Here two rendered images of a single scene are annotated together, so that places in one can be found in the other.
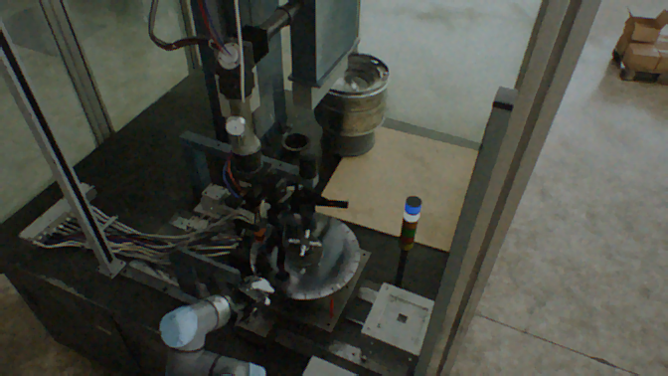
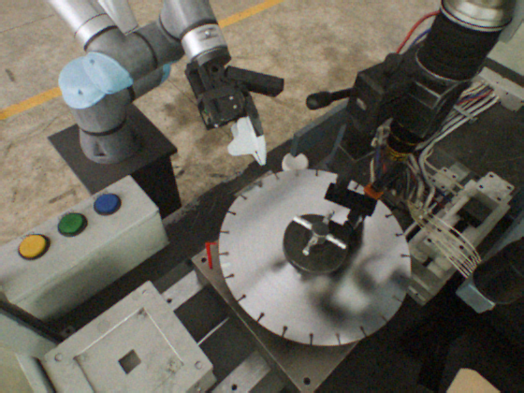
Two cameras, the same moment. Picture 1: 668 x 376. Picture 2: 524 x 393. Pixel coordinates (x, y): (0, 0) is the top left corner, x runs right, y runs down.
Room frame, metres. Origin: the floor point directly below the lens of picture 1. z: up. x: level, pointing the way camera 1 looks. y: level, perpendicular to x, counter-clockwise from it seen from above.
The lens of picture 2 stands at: (0.94, -0.22, 1.51)
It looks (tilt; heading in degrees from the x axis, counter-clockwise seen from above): 55 degrees down; 110
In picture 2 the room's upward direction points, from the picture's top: 6 degrees clockwise
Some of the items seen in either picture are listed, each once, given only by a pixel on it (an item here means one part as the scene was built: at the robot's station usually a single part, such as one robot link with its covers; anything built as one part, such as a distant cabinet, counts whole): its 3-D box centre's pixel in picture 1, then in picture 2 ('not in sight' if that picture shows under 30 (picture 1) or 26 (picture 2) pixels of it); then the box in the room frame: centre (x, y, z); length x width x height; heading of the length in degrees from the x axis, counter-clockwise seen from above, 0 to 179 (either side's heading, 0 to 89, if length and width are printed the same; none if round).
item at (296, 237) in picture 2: (305, 249); (315, 240); (0.93, 0.09, 0.96); 0.11 x 0.11 x 0.03
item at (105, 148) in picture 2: not in sight; (107, 129); (0.32, 0.24, 0.80); 0.15 x 0.15 x 0.10
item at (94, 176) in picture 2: not in sight; (141, 213); (0.32, 0.24, 0.37); 0.40 x 0.40 x 0.75; 67
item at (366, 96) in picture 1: (349, 108); not in sight; (1.71, -0.05, 0.93); 0.31 x 0.31 x 0.36
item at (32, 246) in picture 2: not in sight; (34, 247); (0.48, -0.12, 0.90); 0.04 x 0.04 x 0.02
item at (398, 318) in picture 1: (399, 331); (139, 369); (0.74, -0.20, 0.82); 0.18 x 0.18 x 0.15; 67
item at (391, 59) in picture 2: (274, 198); (367, 123); (0.93, 0.16, 1.17); 0.06 x 0.05 x 0.20; 58
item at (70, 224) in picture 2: not in sight; (72, 225); (0.51, -0.05, 0.90); 0.04 x 0.04 x 0.02
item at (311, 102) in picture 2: (279, 200); (342, 103); (0.89, 0.14, 1.21); 0.08 x 0.06 x 0.03; 67
